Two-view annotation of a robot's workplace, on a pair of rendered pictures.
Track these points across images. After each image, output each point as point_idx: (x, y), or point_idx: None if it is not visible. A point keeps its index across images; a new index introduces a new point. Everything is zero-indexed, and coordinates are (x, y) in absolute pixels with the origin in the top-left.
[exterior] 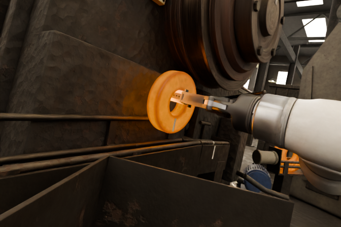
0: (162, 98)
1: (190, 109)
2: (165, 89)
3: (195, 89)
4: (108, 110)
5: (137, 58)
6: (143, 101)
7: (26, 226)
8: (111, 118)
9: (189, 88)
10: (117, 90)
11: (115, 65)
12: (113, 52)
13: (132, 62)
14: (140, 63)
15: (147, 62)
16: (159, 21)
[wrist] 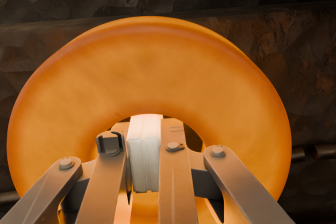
0: (34, 175)
1: (256, 175)
2: (26, 143)
3: (258, 80)
4: (4, 178)
5: None
6: (108, 130)
7: None
8: (1, 202)
9: (195, 92)
10: (2, 128)
11: None
12: (11, 7)
13: (10, 31)
14: None
15: None
16: None
